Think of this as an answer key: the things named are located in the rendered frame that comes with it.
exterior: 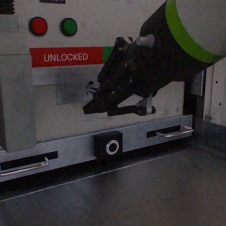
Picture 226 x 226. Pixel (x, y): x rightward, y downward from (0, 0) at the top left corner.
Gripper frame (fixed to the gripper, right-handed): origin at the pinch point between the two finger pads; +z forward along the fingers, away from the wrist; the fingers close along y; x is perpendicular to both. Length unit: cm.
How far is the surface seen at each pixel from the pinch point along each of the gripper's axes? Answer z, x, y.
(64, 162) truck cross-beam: 11.9, -4.2, 7.9
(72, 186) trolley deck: 8.6, -5.1, 13.0
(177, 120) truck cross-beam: 9.8, 27.2, 4.2
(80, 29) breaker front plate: -0.2, 0.8, -15.4
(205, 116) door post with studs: 6.9, 33.9, 5.2
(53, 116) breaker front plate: 8.2, -5.6, -1.0
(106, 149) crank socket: 8.8, 4.1, 7.5
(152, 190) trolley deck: 0.5, 6.4, 17.8
